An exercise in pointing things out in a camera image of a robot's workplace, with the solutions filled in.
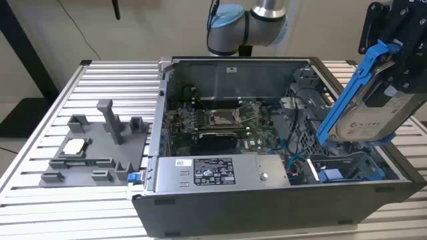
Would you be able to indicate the grey parts rack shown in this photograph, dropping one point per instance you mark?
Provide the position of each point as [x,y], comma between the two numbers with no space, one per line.
[109,155]

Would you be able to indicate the CPU socket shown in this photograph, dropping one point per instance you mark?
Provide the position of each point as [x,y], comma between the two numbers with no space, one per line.
[221,118]

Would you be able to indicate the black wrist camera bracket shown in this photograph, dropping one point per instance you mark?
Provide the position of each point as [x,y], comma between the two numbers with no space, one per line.
[369,25]

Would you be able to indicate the black graphics card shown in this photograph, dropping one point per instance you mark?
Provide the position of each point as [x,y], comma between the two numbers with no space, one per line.
[216,143]

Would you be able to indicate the grey metal disk bay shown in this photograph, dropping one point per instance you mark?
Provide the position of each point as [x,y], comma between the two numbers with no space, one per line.
[307,130]

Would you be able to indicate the black monitor stand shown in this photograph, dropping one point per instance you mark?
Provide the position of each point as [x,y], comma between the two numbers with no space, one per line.
[22,117]

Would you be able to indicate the black hanging rod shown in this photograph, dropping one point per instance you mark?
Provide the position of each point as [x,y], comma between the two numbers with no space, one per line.
[116,10]

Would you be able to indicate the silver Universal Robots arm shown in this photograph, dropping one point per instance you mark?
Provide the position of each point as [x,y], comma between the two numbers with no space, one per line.
[233,32]

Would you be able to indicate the thin metal locking lever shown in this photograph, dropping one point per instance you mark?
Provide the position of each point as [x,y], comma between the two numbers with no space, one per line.
[201,104]

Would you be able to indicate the black open PC case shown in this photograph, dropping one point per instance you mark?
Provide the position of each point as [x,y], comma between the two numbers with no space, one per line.
[249,212]

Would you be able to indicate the silver CPU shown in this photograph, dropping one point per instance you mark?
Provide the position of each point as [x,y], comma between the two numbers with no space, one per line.
[74,148]

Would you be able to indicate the green RAM stick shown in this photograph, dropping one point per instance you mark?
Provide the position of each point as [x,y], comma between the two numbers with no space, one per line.
[81,162]

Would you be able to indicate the green motherboard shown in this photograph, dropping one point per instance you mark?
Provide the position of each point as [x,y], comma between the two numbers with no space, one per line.
[260,140]

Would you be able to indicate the blue case latch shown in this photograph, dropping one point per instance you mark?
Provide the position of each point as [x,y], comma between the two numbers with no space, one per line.
[133,178]

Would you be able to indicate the grey power supply unit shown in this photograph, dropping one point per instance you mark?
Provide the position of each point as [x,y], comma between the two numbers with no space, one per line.
[173,175]

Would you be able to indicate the black table corner cap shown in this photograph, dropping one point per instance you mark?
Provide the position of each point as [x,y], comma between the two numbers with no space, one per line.
[85,62]
[351,62]

